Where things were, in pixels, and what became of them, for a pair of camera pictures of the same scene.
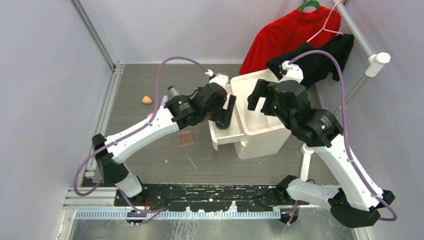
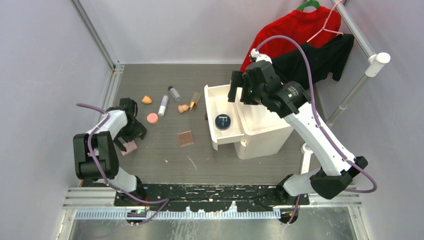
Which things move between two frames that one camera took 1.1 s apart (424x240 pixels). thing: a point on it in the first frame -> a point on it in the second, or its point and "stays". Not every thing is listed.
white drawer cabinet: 264,135 stays
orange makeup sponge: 146,99 stays
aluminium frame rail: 91,193 stays
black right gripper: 264,89 -> 239,79
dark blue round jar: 223,126 stays
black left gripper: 223,115 -> 139,131
